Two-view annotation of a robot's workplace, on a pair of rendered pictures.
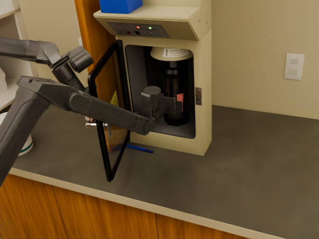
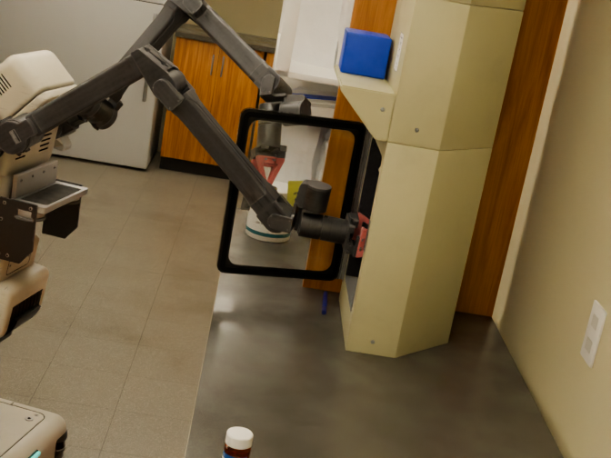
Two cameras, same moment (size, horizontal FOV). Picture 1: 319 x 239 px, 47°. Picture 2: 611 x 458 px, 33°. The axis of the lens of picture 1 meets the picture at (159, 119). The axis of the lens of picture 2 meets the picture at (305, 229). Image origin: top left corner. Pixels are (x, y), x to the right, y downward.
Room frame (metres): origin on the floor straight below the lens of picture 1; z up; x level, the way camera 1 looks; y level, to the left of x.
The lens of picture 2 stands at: (-0.05, -1.92, 1.81)
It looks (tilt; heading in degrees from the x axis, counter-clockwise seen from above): 16 degrees down; 60
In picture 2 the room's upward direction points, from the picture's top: 10 degrees clockwise
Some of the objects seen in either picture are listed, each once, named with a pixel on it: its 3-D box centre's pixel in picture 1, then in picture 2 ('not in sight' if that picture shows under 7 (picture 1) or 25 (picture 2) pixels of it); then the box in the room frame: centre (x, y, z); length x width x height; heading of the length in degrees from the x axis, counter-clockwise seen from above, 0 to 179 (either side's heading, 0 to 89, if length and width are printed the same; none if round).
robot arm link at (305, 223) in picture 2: (152, 113); (311, 223); (1.09, 0.02, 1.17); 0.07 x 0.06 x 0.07; 154
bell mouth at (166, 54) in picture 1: (173, 44); not in sight; (1.28, -0.08, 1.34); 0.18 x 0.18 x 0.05
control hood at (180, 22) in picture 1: (147, 26); (359, 100); (1.14, 0.01, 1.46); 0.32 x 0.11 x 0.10; 64
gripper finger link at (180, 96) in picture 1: (175, 99); (369, 241); (1.19, -0.07, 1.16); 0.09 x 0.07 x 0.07; 154
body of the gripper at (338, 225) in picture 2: (159, 106); (336, 230); (1.14, 0.00, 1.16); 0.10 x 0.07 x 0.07; 64
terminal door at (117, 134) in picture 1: (112, 110); (291, 197); (1.10, 0.16, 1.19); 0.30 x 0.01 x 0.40; 168
